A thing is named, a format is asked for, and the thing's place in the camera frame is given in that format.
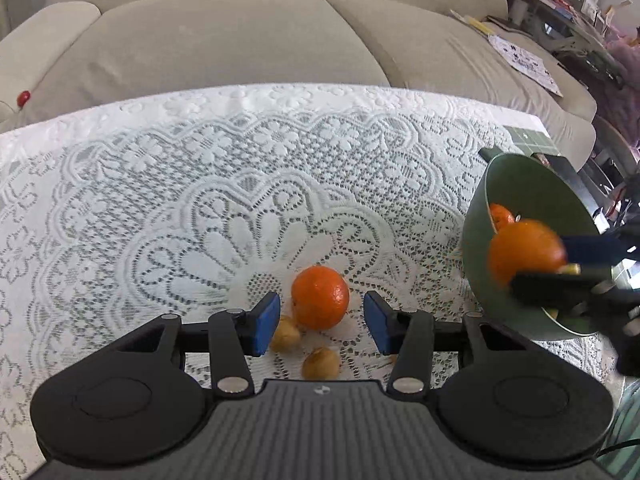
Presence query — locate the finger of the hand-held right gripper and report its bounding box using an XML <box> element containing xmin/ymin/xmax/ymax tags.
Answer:
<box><xmin>562</xmin><ymin>234</ymin><xmax>626</xmax><ymax>269</ymax></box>
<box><xmin>510</xmin><ymin>270</ymin><xmax>609</xmax><ymax>307</ymax></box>

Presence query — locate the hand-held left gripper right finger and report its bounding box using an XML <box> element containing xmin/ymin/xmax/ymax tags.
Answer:
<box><xmin>363</xmin><ymin>290</ymin><xmax>533</xmax><ymax>395</ymax></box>

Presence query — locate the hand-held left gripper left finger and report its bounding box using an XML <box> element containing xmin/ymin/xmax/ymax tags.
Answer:
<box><xmin>112</xmin><ymin>291</ymin><xmax>282</xmax><ymax>394</ymax></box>

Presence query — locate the small brown longan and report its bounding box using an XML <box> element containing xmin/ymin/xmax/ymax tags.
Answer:
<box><xmin>270</xmin><ymin>315</ymin><xmax>302</xmax><ymax>354</ymax></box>
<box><xmin>301</xmin><ymin>347</ymin><xmax>341</xmax><ymax>381</ymax></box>

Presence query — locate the orange mandarin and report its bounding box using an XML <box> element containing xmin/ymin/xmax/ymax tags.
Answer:
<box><xmin>291</xmin><ymin>266</ymin><xmax>350</xmax><ymax>332</ymax></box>
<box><xmin>487</xmin><ymin>220</ymin><xmax>569</xmax><ymax>289</ymax></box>
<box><xmin>489</xmin><ymin>203</ymin><xmax>517</xmax><ymax>233</ymax></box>

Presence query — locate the green colander bowl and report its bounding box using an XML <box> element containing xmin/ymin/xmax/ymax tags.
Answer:
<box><xmin>461</xmin><ymin>147</ymin><xmax>619</xmax><ymax>337</ymax></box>

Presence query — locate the teal cloth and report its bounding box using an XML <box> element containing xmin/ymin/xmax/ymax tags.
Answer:
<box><xmin>607</xmin><ymin>380</ymin><xmax>640</xmax><ymax>461</ymax></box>

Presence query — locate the white lace tablecloth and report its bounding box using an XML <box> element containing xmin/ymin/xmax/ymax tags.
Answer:
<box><xmin>0</xmin><ymin>82</ymin><xmax>626</xmax><ymax>471</ymax></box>

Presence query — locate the white printed paper sheet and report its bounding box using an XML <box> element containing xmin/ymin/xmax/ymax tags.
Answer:
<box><xmin>487</xmin><ymin>35</ymin><xmax>564</xmax><ymax>96</ymax></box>

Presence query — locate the cluttered side table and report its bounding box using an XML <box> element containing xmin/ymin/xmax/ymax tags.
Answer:
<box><xmin>505</xmin><ymin>0</ymin><xmax>640</xmax><ymax>92</ymax></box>

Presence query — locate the dark book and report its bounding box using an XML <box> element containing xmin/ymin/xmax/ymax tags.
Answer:
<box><xmin>487</xmin><ymin>16</ymin><xmax>532</xmax><ymax>37</ymax></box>

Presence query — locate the yellow booklet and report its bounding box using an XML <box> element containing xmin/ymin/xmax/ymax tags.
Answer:
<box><xmin>450</xmin><ymin>8</ymin><xmax>494</xmax><ymax>37</ymax></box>

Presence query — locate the beige sofa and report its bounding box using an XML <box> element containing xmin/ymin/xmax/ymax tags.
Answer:
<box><xmin>0</xmin><ymin>0</ymin><xmax>599</xmax><ymax>172</ymax></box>

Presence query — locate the black cable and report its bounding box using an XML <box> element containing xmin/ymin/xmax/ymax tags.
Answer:
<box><xmin>597</xmin><ymin>439</ymin><xmax>640</xmax><ymax>457</ymax></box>

